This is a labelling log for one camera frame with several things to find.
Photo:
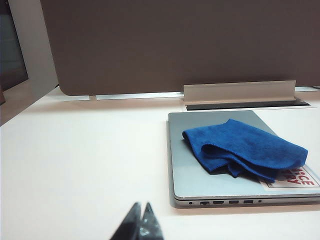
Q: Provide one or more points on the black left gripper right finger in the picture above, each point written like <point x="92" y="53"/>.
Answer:
<point x="151" y="225"/>

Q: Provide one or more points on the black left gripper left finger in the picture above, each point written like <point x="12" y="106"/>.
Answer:
<point x="128" y="225"/>

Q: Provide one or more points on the blue microfiber rag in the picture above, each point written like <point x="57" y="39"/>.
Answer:
<point x="240" y="147"/>

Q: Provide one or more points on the silver closed laptop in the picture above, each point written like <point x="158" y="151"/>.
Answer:
<point x="195" y="180"/>

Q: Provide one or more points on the red white laptop sticker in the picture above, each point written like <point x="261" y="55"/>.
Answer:
<point x="300" y="181"/>

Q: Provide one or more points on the brown desk divider panel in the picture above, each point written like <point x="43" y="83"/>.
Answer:
<point x="175" y="45"/>

